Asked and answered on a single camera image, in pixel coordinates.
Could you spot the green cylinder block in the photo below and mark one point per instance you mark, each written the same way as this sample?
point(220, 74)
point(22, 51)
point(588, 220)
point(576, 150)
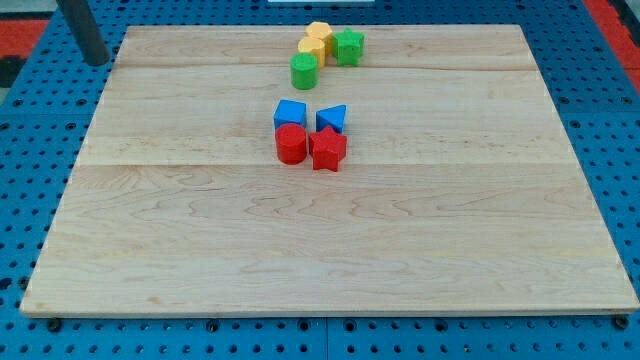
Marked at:
point(304, 71)

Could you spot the blue triangle block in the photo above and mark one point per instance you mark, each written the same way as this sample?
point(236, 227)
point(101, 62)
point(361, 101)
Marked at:
point(333, 117)

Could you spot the red star block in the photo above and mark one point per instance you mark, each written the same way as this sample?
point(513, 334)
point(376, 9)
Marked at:
point(327, 148)

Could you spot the yellow cylinder block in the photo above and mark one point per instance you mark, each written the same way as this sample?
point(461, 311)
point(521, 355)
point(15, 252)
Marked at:
point(314, 46)

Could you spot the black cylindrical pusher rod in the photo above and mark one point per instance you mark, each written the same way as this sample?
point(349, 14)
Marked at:
point(83, 27)

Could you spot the green star block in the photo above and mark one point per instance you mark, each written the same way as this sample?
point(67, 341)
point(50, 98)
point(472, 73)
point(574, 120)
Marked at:
point(348, 47)

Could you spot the blue cube block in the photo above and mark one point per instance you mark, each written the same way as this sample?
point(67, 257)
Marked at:
point(290, 111)

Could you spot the yellow hexagon block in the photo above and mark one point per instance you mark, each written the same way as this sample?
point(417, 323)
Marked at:
point(321, 31)

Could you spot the wooden board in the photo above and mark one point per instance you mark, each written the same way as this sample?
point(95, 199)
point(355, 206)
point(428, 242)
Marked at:
point(460, 193)

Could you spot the red cylinder block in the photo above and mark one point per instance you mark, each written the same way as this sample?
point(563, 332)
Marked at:
point(291, 143)

